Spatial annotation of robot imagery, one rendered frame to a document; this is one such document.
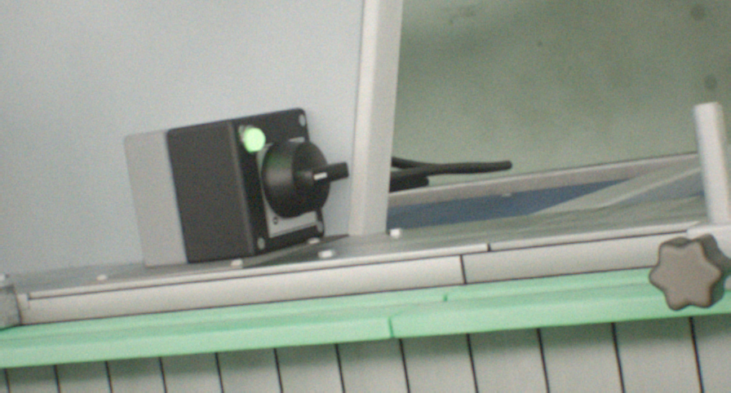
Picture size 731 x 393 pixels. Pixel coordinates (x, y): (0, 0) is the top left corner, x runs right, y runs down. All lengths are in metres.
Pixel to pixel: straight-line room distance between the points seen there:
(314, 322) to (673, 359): 0.17
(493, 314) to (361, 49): 0.30
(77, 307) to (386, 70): 0.23
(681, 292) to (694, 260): 0.01
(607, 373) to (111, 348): 0.24
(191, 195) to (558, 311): 0.31
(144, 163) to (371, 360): 0.20
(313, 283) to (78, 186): 0.29
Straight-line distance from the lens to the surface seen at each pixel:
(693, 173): 1.13
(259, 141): 0.92
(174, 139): 0.94
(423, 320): 0.72
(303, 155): 0.93
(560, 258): 0.78
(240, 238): 0.93
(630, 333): 0.78
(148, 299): 0.91
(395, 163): 1.20
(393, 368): 0.84
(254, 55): 1.01
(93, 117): 1.09
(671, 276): 0.63
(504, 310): 0.70
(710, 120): 0.66
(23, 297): 0.97
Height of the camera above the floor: 1.59
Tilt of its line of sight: 59 degrees down
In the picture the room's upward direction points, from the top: 104 degrees counter-clockwise
